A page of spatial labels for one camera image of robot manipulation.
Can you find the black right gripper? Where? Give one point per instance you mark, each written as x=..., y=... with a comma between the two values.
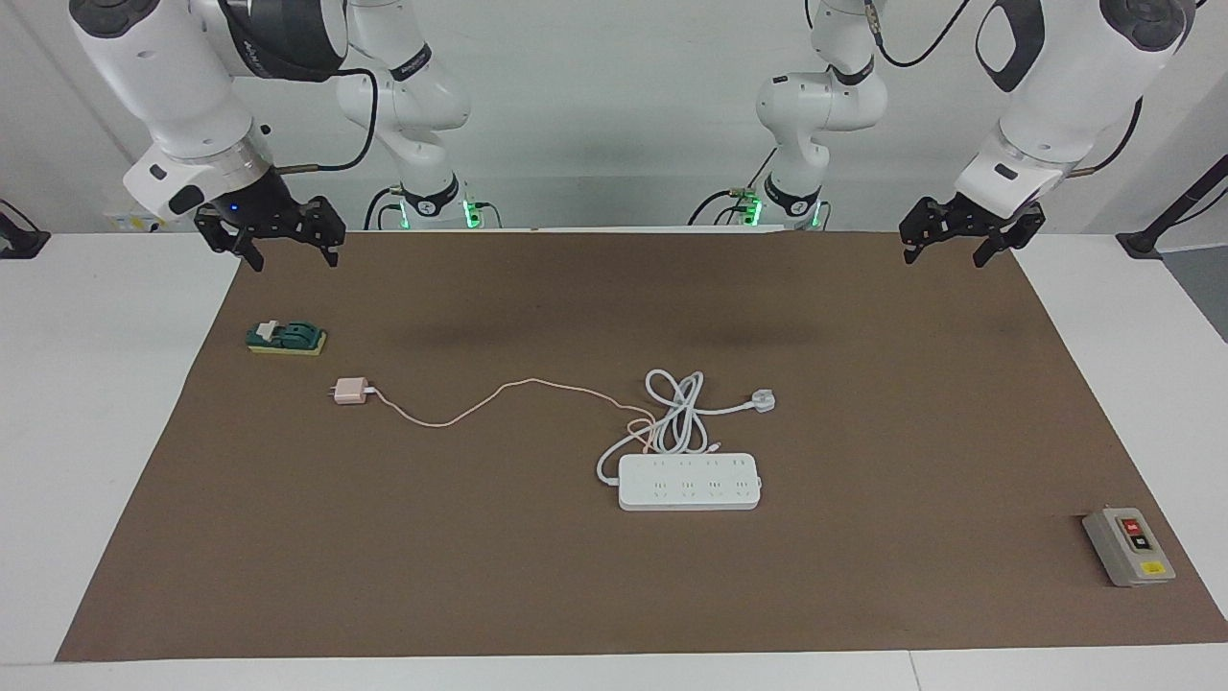
x=278, y=211

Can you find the black table clamp stand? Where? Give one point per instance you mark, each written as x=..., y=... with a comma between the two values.
x=1142, y=242
x=19, y=245

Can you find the pink charger block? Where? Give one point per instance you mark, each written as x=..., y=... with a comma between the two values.
x=351, y=391

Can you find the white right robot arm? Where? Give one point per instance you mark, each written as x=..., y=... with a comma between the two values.
x=173, y=86

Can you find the grey on-off switch box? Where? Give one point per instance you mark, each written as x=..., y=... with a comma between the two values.
x=1132, y=552

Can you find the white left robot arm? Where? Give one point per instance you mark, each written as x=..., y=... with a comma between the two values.
x=1074, y=86

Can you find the brown table mat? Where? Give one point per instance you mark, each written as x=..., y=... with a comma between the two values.
x=480, y=557

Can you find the green knife switch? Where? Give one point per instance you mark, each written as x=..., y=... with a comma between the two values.
x=288, y=338

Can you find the white power strip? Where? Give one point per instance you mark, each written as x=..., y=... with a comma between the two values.
x=691, y=485

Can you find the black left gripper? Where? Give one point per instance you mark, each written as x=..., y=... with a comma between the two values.
x=959, y=219

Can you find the white wall outlet yellow labels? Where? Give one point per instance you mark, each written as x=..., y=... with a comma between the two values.
x=144, y=223

